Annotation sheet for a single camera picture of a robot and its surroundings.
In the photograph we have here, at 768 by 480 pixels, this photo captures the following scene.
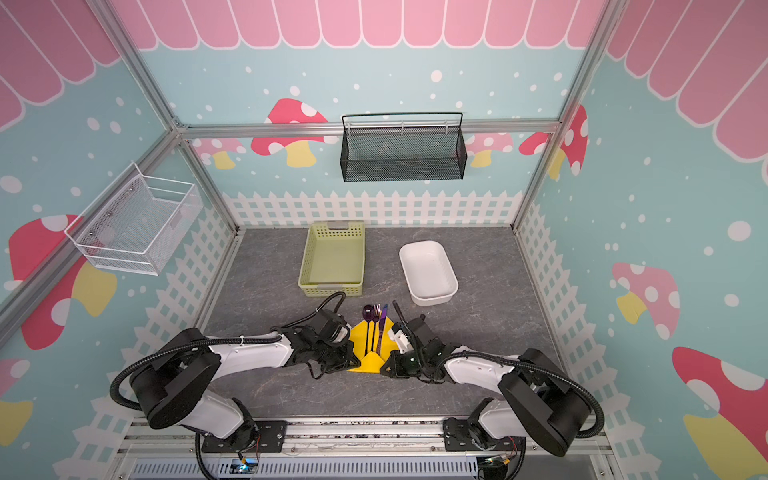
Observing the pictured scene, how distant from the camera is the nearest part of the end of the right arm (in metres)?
0.65

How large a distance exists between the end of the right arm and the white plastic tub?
251mm

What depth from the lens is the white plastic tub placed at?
99cm
